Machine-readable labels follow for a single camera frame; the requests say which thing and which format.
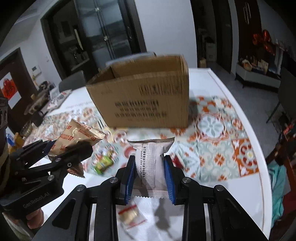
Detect patterned tile tablecloth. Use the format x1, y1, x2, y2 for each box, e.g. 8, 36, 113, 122
25, 68, 272, 236

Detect red balloons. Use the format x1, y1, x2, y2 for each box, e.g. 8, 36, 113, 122
252, 29, 275, 56

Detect brown fortune biscuits packet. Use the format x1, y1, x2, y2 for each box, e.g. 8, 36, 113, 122
48, 119, 105, 178

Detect white grey snack packet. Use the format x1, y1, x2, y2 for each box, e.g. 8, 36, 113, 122
128, 138, 175, 198

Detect dark glass sliding door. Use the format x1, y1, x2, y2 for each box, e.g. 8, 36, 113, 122
74, 0, 141, 69

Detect glass bowl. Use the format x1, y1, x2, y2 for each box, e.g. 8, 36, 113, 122
20, 120, 33, 138

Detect dark side chair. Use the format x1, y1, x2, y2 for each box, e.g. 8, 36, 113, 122
266, 68, 295, 123

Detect metal hot pot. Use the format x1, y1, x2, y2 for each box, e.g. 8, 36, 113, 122
24, 91, 50, 115

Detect left hand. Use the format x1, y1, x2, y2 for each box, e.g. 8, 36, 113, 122
26, 208, 44, 230

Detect tissue pack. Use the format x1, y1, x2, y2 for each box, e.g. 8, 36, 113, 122
47, 90, 72, 111

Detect clear packet with biscuit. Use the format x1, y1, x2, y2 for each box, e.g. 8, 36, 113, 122
117, 202, 147, 230

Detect white low cabinet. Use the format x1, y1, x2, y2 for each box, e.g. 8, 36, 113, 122
236, 64, 280, 89

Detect red white snack packet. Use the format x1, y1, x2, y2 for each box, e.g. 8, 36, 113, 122
171, 154, 185, 170

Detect green yellow snack packet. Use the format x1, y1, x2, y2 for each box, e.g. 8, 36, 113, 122
93, 155, 114, 174

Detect brown cardboard box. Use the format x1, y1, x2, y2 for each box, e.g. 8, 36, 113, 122
86, 55, 189, 128

